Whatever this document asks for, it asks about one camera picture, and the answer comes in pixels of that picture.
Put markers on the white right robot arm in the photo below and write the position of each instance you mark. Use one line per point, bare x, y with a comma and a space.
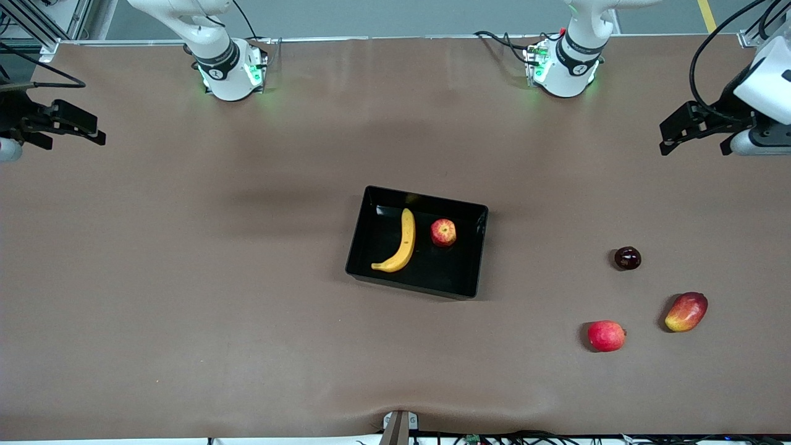
228, 80

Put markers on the red pomegranate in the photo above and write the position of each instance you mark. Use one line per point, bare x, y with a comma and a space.
605, 335

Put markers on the black plastic tray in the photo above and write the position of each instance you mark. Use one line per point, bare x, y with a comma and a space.
445, 272

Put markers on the yellow banana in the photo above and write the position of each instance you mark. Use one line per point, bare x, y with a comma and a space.
406, 241

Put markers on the dark red plum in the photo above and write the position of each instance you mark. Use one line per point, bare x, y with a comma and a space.
627, 258

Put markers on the aluminium frame structure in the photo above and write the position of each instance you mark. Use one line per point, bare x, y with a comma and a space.
80, 15

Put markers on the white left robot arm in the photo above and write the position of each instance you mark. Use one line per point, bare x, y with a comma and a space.
565, 77

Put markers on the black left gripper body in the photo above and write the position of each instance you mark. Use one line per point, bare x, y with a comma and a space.
727, 111

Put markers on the red yellow apple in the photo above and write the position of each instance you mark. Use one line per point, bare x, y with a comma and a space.
443, 233

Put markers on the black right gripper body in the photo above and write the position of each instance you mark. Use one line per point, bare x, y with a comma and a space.
17, 115

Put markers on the aluminium corner bracket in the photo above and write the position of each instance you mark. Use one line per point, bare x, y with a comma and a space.
751, 38

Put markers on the small green circuit board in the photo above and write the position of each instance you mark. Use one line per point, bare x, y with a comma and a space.
473, 439

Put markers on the red yellow mango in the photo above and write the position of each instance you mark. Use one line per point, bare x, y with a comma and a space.
686, 312

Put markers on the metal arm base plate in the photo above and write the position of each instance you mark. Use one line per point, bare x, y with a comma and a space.
270, 52
532, 59

